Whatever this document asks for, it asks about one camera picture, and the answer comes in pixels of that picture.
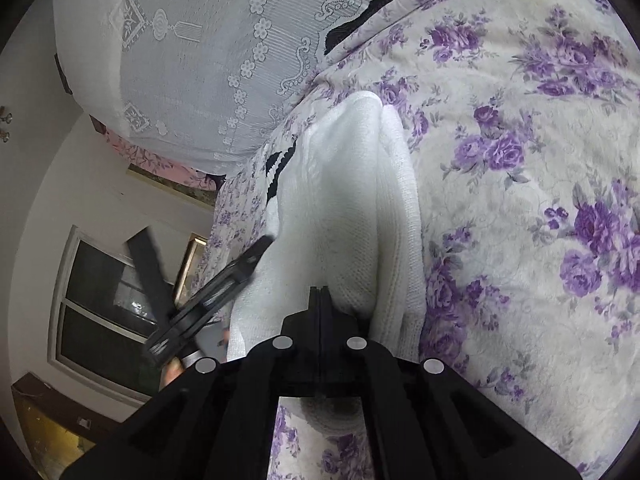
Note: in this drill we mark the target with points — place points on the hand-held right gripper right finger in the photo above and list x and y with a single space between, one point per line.
335 330

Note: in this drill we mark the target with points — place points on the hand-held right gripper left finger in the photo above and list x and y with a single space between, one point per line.
305 330

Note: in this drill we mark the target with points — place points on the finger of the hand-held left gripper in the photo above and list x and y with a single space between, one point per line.
150 275
250 257

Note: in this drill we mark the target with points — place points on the person's left hand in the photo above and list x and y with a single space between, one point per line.
173 371

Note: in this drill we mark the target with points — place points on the white framed window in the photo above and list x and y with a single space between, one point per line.
90 285

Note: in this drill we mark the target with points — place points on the dark green patterned board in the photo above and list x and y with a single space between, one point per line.
170 185

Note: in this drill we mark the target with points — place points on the pink floral cloth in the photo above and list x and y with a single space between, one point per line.
150 157

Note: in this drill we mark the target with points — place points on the purple floral blanket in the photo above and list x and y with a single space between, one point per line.
500 260

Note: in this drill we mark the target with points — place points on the brown wooden cabinet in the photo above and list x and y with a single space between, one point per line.
40 425

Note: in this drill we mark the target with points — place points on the white lace cover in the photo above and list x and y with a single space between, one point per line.
200 60

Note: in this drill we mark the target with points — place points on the black cloth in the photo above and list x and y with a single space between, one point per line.
355 27

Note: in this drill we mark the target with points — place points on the gold picture frame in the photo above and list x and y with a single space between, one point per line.
192 265

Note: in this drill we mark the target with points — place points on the white wall switch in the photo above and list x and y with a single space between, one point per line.
83 423

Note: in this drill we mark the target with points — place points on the metal wall hook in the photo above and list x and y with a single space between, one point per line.
4 135
5 113

